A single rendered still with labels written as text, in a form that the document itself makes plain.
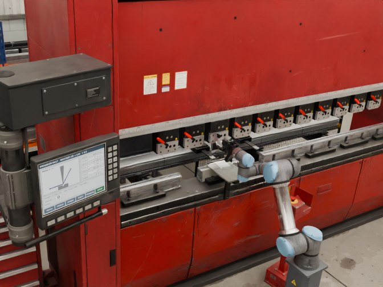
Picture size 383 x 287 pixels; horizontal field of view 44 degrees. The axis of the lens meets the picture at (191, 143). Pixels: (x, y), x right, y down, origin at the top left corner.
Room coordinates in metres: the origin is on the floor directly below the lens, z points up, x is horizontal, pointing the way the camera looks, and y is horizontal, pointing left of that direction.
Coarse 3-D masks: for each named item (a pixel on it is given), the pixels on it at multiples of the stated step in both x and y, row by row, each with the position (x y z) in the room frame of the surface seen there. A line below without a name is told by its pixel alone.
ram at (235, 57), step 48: (144, 0) 2.72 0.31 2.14; (192, 0) 2.84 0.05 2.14; (240, 0) 3.03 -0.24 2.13; (288, 0) 3.24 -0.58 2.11; (336, 0) 3.49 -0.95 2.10; (144, 48) 2.68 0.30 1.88; (192, 48) 2.85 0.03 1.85; (240, 48) 3.05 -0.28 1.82; (288, 48) 3.28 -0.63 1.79; (336, 48) 3.54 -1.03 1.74; (144, 96) 2.68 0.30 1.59; (192, 96) 2.87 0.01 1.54; (240, 96) 3.07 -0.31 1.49; (288, 96) 3.31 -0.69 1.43; (336, 96) 3.59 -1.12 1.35
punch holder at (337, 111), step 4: (344, 96) 3.64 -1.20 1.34; (348, 96) 3.67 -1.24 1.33; (336, 100) 3.61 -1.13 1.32; (340, 100) 3.62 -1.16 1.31; (344, 100) 3.65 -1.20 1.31; (348, 100) 3.67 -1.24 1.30; (332, 104) 3.63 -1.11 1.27; (336, 104) 3.60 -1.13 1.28; (344, 104) 3.65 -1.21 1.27; (348, 104) 3.68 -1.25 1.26; (332, 108) 3.63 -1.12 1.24; (336, 108) 3.60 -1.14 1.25; (340, 108) 3.63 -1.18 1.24; (332, 112) 3.62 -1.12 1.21; (336, 112) 3.61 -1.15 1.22; (340, 112) 3.63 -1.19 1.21; (344, 112) 3.66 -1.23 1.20; (336, 116) 3.61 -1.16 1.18
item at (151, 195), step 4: (152, 192) 2.72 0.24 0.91; (160, 192) 2.72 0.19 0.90; (164, 192) 2.73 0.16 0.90; (136, 196) 2.65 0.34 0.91; (140, 196) 2.66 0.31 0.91; (144, 196) 2.66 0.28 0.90; (148, 196) 2.66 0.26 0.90; (152, 196) 2.67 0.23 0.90; (156, 196) 2.69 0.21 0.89; (160, 196) 2.70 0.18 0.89; (164, 196) 2.72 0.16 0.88; (124, 200) 2.60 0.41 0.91; (128, 200) 2.60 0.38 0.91; (132, 200) 2.60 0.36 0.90; (136, 200) 2.61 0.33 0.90; (140, 200) 2.62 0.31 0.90; (144, 200) 2.64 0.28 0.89; (148, 200) 2.65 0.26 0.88; (124, 204) 2.57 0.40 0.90; (128, 204) 2.58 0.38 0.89; (132, 204) 2.59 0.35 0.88
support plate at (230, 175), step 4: (212, 164) 2.99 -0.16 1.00; (232, 164) 3.01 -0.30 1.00; (212, 168) 2.93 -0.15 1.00; (216, 168) 2.94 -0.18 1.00; (236, 168) 2.95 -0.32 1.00; (216, 172) 2.88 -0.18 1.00; (220, 172) 2.88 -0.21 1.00; (224, 172) 2.89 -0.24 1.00; (228, 172) 2.89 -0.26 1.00; (232, 172) 2.89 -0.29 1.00; (236, 172) 2.90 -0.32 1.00; (220, 176) 2.84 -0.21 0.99; (224, 176) 2.83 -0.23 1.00; (228, 176) 2.83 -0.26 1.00; (232, 176) 2.84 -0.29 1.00; (236, 176) 2.84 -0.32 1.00; (228, 180) 2.78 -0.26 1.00; (232, 180) 2.78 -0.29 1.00; (236, 180) 2.79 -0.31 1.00
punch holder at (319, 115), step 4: (324, 100) 3.52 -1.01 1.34; (328, 100) 3.54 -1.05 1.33; (332, 100) 3.57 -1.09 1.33; (316, 104) 3.51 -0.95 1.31; (320, 104) 3.51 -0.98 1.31; (324, 104) 3.53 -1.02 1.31; (328, 104) 3.55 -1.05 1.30; (316, 108) 3.50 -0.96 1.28; (324, 108) 3.53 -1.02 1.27; (328, 108) 3.55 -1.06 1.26; (316, 112) 3.50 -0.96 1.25; (320, 112) 3.51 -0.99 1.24; (328, 112) 3.56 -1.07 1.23; (312, 116) 3.53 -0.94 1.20; (316, 116) 3.49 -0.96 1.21; (320, 116) 3.51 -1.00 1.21; (324, 116) 3.53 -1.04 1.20; (328, 116) 3.56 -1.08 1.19
